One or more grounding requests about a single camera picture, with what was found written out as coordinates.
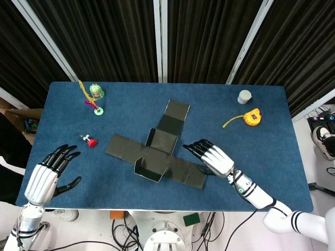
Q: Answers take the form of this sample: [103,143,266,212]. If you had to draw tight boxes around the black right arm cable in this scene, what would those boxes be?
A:
[221,209,259,251]

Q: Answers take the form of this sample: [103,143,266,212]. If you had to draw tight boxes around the black white-striped clothing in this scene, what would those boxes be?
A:
[0,155,27,202]

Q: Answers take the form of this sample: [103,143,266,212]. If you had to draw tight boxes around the black pleated curtain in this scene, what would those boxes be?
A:
[167,0,262,84]
[231,0,335,118]
[0,0,71,109]
[26,0,159,83]

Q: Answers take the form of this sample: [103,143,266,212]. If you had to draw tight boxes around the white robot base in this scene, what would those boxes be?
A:
[129,210,207,251]

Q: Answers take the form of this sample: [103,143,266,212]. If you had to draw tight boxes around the black stand leg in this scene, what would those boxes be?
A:
[308,182,335,195]

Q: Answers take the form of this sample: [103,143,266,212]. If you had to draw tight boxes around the brown cardboard box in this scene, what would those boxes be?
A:
[0,98,44,146]

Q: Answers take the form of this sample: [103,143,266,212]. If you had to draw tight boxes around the blue table mat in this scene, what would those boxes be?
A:
[15,81,314,213]

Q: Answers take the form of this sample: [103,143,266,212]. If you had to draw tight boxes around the black electronic device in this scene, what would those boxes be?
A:
[306,106,335,136]

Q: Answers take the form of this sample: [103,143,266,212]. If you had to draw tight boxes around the black paper box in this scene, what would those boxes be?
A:
[105,99,207,190]

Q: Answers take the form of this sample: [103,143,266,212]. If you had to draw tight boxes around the red push button switch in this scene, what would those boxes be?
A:
[80,133,99,149]

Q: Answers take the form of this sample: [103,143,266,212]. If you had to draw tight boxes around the green doll head toy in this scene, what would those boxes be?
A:
[78,79,105,116]

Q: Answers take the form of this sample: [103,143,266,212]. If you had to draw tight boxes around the yellow tape measure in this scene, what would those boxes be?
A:
[222,108,262,129]

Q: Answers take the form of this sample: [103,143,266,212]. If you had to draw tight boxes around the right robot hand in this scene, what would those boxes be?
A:
[182,139,235,179]

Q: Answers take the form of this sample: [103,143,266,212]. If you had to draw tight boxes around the tangled black floor cables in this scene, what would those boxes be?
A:
[111,212,144,251]
[195,211,226,251]

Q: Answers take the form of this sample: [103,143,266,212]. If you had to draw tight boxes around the black and white sneaker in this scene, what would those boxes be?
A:
[310,125,335,161]

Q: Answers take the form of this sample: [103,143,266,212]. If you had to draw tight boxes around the green-haired doll head toy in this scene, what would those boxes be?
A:
[89,83,106,99]

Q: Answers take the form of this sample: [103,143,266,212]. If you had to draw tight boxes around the green block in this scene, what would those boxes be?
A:
[183,212,201,227]

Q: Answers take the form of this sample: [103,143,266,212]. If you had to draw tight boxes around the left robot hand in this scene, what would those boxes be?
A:
[24,144,83,206]

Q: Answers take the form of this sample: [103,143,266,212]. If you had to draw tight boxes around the white plastic jar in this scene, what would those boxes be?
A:
[237,89,252,105]

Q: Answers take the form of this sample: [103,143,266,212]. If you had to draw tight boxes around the white metal frame post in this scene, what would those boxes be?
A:
[0,87,28,110]
[12,0,79,82]
[225,0,274,85]
[292,88,335,123]
[153,0,168,84]

